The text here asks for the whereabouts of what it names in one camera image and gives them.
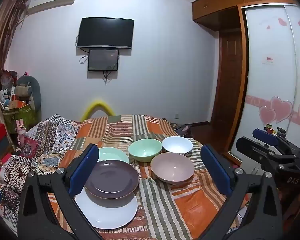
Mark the black wall television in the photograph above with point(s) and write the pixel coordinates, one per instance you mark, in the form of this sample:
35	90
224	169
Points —
105	32

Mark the white and red label sticker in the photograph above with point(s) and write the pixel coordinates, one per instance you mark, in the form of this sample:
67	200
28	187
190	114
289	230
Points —
268	59

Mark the brown wooden door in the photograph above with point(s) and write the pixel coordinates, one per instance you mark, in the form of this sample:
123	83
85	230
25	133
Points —
227	80

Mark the yellow chair back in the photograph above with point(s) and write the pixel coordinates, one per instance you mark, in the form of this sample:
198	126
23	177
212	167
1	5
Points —
97	103

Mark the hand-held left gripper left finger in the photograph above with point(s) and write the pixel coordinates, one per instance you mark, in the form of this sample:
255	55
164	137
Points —
83	170

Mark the cartoon printed bedsheet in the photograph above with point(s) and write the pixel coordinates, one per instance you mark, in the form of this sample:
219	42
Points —
240	215

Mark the small black wall monitor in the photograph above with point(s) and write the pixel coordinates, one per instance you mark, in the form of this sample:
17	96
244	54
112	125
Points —
103	60

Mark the white air conditioner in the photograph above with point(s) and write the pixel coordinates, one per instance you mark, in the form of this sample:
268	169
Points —
52	0

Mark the wooden wardrobe with white doors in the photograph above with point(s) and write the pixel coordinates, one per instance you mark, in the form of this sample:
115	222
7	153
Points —
267	80

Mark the dark brown plate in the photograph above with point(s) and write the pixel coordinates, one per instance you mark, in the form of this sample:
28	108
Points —
112	177

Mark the white plate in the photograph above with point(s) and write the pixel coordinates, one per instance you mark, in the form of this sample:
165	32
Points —
110	215

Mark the patterned patchwork quilt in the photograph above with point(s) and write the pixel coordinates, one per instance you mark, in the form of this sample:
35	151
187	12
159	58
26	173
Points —
40	140

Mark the wall socket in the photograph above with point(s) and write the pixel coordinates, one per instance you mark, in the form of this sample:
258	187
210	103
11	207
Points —
176	115

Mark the white bowl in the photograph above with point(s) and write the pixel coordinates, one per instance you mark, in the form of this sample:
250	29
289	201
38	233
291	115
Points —
177	145

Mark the green box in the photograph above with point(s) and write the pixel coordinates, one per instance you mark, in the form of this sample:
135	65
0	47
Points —
22	116

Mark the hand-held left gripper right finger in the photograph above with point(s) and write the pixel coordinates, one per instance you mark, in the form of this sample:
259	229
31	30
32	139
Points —
216	170

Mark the brown striped curtain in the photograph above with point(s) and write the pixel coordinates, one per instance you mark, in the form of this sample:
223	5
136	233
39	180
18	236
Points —
0	42

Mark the cluttered toy pile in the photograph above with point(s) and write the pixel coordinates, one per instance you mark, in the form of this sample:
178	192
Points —
7	87

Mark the orange striped patchwork blanket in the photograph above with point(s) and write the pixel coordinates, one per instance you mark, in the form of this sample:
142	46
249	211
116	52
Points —
165	205

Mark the green plate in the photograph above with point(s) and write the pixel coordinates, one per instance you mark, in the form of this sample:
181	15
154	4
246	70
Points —
115	155

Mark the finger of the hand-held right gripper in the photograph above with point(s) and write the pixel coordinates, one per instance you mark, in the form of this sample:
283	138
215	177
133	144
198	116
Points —
255	150
265	135

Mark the pink bowl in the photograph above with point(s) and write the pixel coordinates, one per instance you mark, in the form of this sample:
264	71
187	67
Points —
172	167

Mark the pink bunny toy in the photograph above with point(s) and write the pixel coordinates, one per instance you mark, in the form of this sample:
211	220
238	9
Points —
21	130

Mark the green bowl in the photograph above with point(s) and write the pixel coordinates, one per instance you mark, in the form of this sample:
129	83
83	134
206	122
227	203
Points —
145	150

